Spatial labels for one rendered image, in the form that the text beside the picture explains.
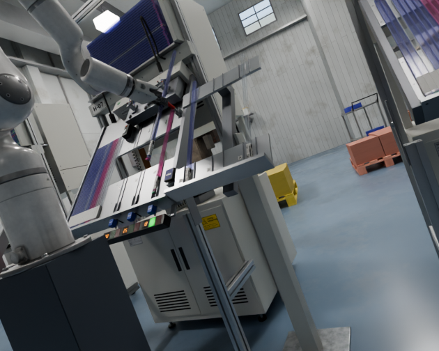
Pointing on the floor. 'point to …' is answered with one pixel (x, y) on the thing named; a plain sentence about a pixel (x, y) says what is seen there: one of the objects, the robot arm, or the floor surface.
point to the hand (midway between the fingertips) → (162, 102)
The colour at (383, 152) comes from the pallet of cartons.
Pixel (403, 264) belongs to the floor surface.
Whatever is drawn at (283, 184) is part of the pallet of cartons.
